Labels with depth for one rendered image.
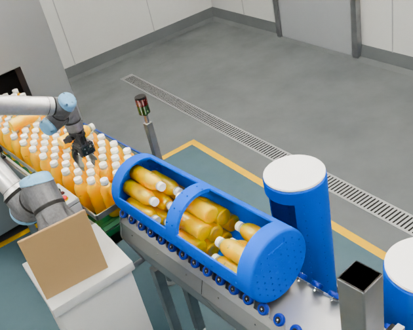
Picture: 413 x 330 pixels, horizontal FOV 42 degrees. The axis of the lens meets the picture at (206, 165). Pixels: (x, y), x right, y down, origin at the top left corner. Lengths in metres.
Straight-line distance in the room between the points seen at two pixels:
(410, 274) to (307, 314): 0.37
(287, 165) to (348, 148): 1.99
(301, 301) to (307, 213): 0.52
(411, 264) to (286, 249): 0.42
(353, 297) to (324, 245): 1.57
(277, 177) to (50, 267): 1.06
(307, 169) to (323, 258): 0.45
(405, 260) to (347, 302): 0.97
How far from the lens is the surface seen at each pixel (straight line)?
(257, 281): 1.87
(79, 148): 2.45
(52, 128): 2.32
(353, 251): 3.53
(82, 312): 2.05
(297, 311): 2.00
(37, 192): 1.99
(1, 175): 2.15
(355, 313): 1.07
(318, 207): 2.43
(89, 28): 6.90
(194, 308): 3.04
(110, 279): 2.00
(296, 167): 2.47
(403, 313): 2.01
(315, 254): 2.59
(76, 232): 1.89
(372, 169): 4.20
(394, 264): 2.00
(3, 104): 2.15
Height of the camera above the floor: 2.45
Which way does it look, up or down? 33 degrees down
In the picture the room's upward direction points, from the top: 13 degrees counter-clockwise
